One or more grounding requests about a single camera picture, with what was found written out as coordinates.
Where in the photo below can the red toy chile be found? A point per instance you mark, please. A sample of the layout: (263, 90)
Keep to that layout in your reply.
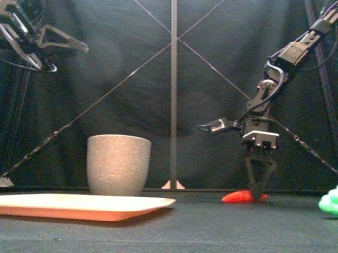
(238, 196)

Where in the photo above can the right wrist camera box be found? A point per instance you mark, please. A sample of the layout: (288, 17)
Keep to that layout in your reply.
(218, 126)

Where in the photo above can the grey vertical frame post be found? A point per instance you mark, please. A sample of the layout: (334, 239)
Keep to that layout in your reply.
(174, 99)

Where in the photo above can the pink plastic tray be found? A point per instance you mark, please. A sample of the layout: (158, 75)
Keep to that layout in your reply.
(83, 206)

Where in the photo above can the black cloth backdrop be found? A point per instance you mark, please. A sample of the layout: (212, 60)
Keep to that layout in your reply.
(132, 66)

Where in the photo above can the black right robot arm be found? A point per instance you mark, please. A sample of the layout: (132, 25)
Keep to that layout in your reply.
(299, 49)

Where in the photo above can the green toy grapes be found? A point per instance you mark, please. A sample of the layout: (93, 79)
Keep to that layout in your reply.
(330, 204)

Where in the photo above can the grey speckled cup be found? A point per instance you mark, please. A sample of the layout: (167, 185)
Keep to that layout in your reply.
(117, 164)

